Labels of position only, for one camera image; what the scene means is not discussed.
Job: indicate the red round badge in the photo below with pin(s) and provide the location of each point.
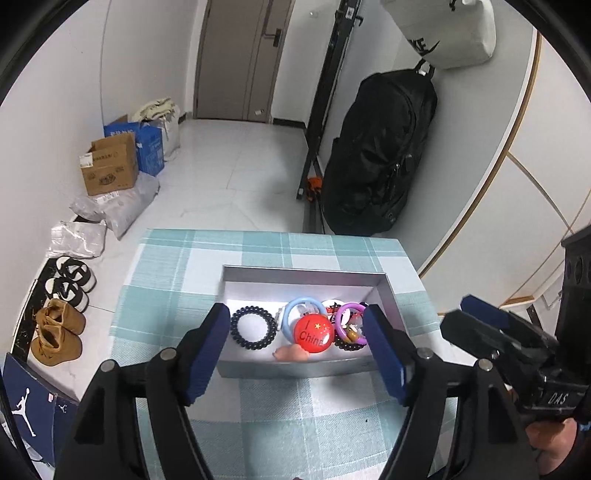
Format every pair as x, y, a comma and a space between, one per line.
314, 332

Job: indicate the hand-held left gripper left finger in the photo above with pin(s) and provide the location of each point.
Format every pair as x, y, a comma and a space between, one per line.
207, 350

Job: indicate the teal plaid tablecloth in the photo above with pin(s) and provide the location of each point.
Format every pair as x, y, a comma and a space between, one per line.
184, 258

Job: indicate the black and white sneaker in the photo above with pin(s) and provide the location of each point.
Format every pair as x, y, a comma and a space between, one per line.
76, 272

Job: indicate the beige folded cloth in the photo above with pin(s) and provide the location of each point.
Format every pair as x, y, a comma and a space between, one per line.
154, 108

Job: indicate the white plastic mailer bag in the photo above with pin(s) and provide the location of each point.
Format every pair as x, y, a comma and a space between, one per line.
76, 240

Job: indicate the person's right hand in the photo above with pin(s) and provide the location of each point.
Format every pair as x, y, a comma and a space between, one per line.
547, 438

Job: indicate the grey-brown door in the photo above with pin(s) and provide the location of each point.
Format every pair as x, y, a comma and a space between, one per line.
231, 60

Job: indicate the dark blue shoebox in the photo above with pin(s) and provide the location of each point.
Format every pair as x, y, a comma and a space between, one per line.
27, 401

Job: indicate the white wardrobe with gold trim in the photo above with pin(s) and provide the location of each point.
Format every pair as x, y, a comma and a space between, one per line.
521, 184

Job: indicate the orange and black tool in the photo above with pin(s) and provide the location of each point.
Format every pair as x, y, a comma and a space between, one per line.
316, 187

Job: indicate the small yellow charm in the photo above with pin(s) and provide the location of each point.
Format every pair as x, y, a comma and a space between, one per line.
353, 333

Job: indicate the person's right forearm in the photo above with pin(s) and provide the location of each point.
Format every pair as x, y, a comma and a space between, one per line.
582, 452

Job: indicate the white woven sack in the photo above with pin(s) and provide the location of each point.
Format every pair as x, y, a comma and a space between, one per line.
171, 134

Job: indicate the blue cardboard box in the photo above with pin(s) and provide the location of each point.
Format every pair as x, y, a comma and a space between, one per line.
152, 152

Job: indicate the black white sandals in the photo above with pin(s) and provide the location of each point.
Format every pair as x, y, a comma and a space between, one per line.
67, 293

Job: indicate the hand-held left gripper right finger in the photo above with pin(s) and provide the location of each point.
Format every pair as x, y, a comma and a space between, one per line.
383, 355

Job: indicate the white round badge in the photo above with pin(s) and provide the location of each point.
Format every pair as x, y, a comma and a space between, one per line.
330, 307

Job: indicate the brown suede boot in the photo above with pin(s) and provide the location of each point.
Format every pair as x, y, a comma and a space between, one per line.
57, 346
64, 316

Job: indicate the grey plastic mailer bag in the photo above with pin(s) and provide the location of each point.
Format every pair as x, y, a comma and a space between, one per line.
120, 203

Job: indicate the grey rectangular box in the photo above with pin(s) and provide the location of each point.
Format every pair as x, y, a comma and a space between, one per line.
295, 369

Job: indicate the small pink figurine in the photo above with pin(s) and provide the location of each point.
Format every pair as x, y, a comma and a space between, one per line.
291, 354

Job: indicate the black backpack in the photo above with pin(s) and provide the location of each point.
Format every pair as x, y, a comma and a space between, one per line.
378, 152

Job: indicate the white hanging bag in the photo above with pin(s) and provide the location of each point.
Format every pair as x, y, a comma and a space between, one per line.
443, 32

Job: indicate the brown cardboard box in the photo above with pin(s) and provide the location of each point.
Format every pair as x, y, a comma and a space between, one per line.
111, 173

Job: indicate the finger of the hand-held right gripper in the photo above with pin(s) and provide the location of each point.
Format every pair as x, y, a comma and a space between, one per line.
480, 341
485, 310

